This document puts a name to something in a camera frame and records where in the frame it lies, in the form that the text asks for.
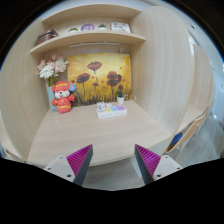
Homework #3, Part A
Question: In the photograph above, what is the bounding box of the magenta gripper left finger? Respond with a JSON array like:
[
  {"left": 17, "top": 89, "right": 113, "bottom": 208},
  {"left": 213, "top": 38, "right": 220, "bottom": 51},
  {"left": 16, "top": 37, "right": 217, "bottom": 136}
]
[{"left": 44, "top": 145, "right": 93, "bottom": 186}]

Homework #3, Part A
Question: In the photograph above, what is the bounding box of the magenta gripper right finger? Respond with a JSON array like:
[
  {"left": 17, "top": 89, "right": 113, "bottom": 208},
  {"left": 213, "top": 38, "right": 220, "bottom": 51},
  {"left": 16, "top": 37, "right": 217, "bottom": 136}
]
[{"left": 134, "top": 145, "right": 182, "bottom": 184}]

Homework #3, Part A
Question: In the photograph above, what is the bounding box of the wooden chair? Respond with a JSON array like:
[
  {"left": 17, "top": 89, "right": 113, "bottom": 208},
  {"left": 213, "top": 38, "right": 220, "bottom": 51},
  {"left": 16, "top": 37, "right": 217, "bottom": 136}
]
[{"left": 165, "top": 104, "right": 211, "bottom": 153}]

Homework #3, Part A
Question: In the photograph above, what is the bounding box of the light blue vase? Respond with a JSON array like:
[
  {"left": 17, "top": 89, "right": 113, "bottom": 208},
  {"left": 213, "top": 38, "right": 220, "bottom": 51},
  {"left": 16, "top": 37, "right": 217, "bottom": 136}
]
[{"left": 48, "top": 86, "right": 57, "bottom": 112}]

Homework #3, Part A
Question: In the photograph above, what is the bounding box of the red plush toy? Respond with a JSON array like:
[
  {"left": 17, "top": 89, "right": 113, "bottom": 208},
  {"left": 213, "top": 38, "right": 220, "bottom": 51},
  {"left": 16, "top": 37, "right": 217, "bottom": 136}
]
[{"left": 51, "top": 81, "right": 76, "bottom": 114}]

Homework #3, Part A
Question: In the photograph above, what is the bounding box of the small potted plant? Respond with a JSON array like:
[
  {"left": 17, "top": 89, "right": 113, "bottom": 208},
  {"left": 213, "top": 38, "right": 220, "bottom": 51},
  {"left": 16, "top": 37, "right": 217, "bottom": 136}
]
[{"left": 116, "top": 85, "right": 124, "bottom": 105}]

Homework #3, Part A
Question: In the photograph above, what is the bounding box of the poppy flower painting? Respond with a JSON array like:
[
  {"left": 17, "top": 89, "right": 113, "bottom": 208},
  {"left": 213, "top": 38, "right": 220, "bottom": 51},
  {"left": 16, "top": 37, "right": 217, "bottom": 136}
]
[{"left": 67, "top": 53, "right": 132, "bottom": 107}]

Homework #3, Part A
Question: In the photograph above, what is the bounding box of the pink white flower bouquet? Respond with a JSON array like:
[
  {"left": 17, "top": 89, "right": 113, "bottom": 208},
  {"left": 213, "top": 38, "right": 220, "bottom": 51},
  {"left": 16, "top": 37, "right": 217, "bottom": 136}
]
[{"left": 37, "top": 53, "right": 68, "bottom": 87}]

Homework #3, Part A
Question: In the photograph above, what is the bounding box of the small green plant dish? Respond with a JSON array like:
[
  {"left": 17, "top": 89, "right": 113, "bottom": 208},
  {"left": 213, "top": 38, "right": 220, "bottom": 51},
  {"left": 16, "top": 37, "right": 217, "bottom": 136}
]
[{"left": 68, "top": 27, "right": 79, "bottom": 33}]

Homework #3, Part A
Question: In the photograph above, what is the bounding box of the purple round plate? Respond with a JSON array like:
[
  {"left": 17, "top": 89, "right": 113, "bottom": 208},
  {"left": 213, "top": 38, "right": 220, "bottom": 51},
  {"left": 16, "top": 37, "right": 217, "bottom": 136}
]
[{"left": 81, "top": 24, "right": 95, "bottom": 31}]

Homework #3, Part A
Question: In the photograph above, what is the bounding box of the small white pot plant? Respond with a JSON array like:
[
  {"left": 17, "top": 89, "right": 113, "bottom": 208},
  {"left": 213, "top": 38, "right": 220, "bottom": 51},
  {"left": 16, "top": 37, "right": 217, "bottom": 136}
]
[{"left": 98, "top": 24, "right": 107, "bottom": 30}]

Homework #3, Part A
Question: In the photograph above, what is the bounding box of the white framed card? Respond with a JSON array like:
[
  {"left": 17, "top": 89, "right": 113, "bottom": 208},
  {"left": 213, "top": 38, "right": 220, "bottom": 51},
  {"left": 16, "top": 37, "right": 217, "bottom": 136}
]
[{"left": 111, "top": 22, "right": 130, "bottom": 33}]

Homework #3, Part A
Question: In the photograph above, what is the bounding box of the wooden wall shelf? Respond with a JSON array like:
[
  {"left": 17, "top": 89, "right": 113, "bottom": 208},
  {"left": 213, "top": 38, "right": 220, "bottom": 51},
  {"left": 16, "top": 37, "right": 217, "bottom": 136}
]
[{"left": 30, "top": 4, "right": 145, "bottom": 54}]

